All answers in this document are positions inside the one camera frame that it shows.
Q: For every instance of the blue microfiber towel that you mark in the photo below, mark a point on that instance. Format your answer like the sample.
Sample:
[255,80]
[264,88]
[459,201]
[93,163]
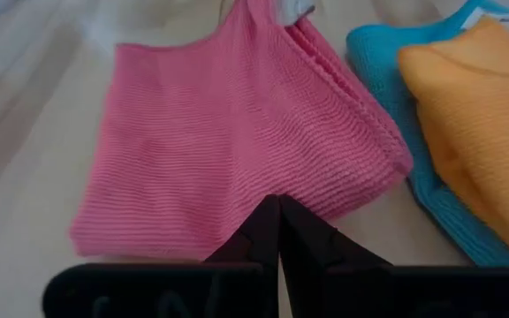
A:
[378,57]

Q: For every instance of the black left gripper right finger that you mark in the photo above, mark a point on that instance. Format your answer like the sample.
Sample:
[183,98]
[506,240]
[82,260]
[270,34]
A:
[312,247]

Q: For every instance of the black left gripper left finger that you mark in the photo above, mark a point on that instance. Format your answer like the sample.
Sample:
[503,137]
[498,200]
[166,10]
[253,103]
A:
[259,247]

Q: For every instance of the orange microfiber towel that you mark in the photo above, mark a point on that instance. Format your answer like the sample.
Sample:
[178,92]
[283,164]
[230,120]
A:
[480,123]

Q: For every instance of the pink microfiber towel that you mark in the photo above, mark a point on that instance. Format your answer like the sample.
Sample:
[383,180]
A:
[214,132]

